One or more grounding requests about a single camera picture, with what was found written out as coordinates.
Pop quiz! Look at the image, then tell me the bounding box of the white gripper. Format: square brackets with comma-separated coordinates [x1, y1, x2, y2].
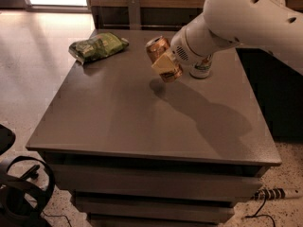
[151, 27, 207, 75]

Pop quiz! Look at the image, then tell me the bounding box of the orange soda can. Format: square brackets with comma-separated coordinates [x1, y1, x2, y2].
[145, 36, 183, 82]

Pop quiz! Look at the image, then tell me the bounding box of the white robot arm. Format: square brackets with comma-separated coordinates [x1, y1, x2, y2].
[151, 0, 303, 81]

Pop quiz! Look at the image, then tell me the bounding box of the white green soda can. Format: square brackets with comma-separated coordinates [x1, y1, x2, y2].
[189, 55, 213, 79]

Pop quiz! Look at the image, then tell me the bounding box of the green chip bag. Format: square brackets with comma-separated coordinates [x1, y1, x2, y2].
[68, 32, 129, 65]

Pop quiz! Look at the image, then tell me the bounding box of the grey drawer cabinet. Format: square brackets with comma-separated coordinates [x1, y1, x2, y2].
[27, 30, 281, 227]

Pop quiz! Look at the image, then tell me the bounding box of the white power strip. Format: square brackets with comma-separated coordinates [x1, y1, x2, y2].
[252, 187, 303, 201]

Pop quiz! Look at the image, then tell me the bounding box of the black office chair base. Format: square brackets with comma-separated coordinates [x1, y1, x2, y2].
[0, 123, 73, 227]

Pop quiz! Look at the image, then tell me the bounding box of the left metal shelf bracket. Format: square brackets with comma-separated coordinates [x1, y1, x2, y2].
[127, 0, 141, 30]

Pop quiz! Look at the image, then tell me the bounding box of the wooden wall counter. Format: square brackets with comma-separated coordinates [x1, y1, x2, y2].
[87, 0, 303, 30]

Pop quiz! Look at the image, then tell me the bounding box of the black power cable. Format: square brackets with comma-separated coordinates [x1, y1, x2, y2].
[244, 192, 277, 227]

